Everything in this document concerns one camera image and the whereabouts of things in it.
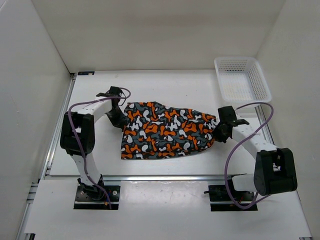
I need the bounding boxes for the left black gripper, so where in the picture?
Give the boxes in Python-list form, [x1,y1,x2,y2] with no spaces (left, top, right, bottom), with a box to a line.
[105,107,127,129]

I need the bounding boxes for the orange camouflage shorts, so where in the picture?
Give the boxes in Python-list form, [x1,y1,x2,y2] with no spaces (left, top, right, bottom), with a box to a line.
[120,101,218,160]

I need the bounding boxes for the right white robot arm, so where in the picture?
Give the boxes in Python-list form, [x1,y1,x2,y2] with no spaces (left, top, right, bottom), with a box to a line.
[213,106,298,200]

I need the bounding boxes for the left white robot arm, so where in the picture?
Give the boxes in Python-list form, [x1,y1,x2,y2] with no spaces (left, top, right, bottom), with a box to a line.
[59,86,131,202]

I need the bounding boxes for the white plastic basket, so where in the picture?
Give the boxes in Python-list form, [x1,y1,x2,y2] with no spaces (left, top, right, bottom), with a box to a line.
[214,56,272,105]

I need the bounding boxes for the black corner label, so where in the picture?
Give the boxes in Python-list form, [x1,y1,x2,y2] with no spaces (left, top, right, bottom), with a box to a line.
[77,71,95,76]

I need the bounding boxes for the aluminium right side rail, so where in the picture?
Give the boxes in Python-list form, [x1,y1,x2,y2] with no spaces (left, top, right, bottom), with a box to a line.
[254,103,275,145]

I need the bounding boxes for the aluminium rail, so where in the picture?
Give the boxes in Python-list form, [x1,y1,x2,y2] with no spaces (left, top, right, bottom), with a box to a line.
[47,174,255,182]
[254,103,275,145]
[38,73,77,182]

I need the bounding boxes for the aluminium front rail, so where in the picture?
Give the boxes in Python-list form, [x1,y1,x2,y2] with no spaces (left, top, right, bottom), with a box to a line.
[47,174,255,182]

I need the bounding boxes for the aluminium left side rail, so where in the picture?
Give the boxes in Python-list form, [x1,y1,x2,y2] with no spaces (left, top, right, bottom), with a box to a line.
[38,73,77,182]

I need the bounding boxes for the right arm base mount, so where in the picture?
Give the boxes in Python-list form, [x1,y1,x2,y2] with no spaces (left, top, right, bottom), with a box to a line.
[203,179,258,212]

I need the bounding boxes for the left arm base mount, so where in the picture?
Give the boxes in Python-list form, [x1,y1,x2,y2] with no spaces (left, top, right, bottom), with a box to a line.
[73,177,121,211]

